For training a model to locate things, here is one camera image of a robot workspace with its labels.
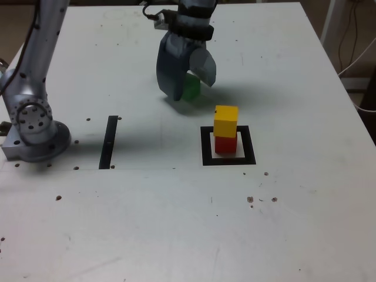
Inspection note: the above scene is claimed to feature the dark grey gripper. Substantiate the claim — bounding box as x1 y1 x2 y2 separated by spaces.
156 31 218 102

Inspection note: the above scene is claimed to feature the white frame post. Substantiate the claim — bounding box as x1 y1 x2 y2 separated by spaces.
319 0 338 55

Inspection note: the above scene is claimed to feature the white cable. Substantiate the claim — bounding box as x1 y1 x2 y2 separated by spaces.
337 37 376 76
351 96 376 113

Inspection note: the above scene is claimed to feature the red cube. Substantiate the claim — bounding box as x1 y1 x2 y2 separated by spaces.
214 135 238 154

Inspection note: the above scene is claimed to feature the green cube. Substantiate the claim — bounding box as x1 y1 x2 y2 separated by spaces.
179 72 202 103

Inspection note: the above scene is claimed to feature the small grey wrist camera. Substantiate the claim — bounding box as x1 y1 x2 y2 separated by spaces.
152 10 173 30

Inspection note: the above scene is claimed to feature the black tape strip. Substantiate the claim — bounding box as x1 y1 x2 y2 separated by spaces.
98 115 119 170

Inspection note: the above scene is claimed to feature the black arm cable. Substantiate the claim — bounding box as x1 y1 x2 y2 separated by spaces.
0 0 156 96

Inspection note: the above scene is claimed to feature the yellow cube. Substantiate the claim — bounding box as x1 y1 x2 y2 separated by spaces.
213 105 239 138

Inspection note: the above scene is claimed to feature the black tape square outline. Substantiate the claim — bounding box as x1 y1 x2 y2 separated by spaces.
200 125 257 166

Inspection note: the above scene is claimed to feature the thin black hanging cable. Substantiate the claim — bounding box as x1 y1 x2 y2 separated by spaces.
351 1 359 65
337 1 353 71

